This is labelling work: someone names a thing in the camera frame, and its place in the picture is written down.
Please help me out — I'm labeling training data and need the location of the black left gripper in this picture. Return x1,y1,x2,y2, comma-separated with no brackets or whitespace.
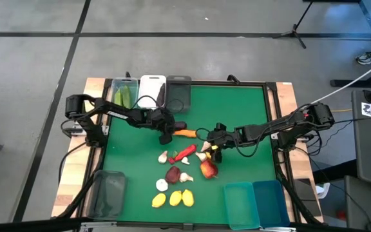
149,108,177,146

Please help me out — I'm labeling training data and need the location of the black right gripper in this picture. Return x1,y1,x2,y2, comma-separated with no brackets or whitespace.
205,122,238,164

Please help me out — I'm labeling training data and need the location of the orange pepper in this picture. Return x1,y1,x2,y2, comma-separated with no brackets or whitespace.
172,129,198,139

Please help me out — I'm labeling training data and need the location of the red yellow apple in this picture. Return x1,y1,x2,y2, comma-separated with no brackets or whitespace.
200,159,219,180

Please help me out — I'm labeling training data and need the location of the long red pepper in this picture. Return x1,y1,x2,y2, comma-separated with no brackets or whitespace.
173,144,198,162

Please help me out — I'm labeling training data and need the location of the dark red onion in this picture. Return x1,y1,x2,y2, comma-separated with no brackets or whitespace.
165,166,182,185

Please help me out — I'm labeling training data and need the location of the green cucumber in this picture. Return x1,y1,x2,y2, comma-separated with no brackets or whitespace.
113,88,124,108
122,85,132,109

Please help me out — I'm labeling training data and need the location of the large round white garlic bulb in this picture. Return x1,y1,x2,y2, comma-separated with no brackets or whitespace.
155,178,169,193

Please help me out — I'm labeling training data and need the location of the dark grey plastic basket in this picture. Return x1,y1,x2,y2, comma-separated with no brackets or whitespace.
165,75,193,113

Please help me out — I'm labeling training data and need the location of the white plastic basket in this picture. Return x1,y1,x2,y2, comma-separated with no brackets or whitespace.
138,75,167,110

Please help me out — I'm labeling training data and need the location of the clear plastic basket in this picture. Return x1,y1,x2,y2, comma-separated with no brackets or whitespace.
110,77,140,111

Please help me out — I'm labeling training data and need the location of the teal plastic basket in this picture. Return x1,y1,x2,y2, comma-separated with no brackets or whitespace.
223,181,261,231

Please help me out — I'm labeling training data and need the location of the blue plastic basket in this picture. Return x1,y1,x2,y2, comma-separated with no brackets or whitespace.
252,179,291,228

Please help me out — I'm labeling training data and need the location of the smoky clear plastic bin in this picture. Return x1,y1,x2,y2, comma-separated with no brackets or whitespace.
88,169,128,220

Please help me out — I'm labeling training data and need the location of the white cup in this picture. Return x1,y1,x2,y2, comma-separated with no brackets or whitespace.
316,182,331,200

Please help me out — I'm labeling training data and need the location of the black desk base bar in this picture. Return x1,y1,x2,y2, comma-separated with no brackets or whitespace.
329,64,371,88

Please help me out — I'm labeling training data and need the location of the black tripod stand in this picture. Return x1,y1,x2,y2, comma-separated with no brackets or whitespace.
271,0,315,50

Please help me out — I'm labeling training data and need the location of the person's shoe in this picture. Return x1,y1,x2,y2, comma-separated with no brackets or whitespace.
355,50,371,66

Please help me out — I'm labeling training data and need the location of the thick white cable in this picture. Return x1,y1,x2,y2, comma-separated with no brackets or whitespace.
310,53,371,104

